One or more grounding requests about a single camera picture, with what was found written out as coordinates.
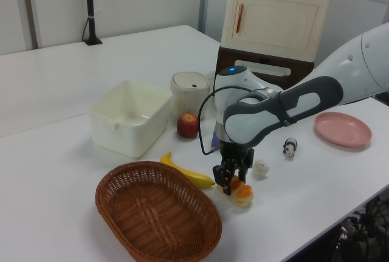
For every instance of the bread loaf with orange topping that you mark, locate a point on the bread loaf with orange topping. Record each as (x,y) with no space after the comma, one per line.
(241,196)

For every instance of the cream toy cabinet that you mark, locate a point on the cream toy cabinet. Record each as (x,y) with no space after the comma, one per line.
(273,15)

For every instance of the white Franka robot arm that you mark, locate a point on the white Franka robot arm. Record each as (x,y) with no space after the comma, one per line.
(304,101)

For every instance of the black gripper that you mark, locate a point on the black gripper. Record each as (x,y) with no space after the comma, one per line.
(235,151)

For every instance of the black and white panda figurine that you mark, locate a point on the black and white panda figurine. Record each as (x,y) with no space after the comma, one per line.
(290,148)

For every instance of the white open plastic bin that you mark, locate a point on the white open plastic bin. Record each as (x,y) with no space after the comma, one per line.
(130,119)

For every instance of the dark wooden drawer box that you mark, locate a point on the dark wooden drawer box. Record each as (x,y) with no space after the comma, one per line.
(231,58)

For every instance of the crumpled white paper ball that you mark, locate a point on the crumpled white paper ball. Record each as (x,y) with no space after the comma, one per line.
(262,169)

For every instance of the yellow toy banana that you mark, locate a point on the yellow toy banana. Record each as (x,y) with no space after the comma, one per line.
(188,174)

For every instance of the pink plastic plate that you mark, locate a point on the pink plastic plate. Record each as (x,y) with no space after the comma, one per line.
(343,128)

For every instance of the brown woven wicker basket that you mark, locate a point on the brown woven wicker basket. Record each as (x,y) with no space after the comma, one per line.
(158,213)

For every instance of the purple foam cube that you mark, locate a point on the purple foam cube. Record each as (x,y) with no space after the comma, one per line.
(215,137)

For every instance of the small beige lidded trash can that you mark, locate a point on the small beige lidded trash can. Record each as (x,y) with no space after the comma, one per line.
(188,95)

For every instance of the black camera stand pole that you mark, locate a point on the black camera stand pole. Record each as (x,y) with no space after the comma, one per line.
(90,6)

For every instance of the red apple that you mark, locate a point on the red apple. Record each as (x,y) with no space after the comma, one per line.
(187,126)

